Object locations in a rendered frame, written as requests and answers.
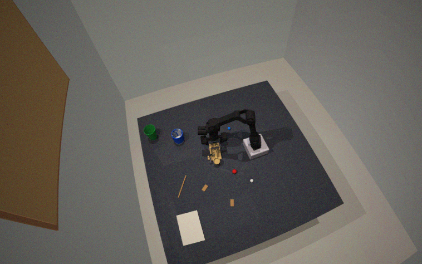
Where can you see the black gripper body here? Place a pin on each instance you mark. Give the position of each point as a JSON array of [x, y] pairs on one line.
[[213, 138]]

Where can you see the green plastic cup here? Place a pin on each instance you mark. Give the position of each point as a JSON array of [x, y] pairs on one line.
[[150, 131]]

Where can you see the dark blue cup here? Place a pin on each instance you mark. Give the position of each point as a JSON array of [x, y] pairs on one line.
[[177, 135]]

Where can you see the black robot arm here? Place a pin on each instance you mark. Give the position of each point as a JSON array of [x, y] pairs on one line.
[[213, 126]]

